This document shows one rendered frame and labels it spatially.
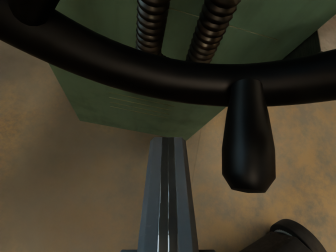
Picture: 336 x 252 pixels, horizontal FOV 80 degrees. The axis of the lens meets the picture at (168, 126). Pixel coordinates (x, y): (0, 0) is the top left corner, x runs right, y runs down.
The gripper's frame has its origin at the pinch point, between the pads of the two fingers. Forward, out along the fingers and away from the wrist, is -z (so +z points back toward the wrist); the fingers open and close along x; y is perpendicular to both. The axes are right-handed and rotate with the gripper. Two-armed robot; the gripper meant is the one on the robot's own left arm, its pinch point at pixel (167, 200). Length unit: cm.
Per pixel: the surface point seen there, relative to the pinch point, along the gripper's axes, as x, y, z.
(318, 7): 19.0, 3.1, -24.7
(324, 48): 21.7, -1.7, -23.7
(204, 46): 3.1, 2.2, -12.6
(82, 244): -28, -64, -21
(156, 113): -3, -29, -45
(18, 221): -48, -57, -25
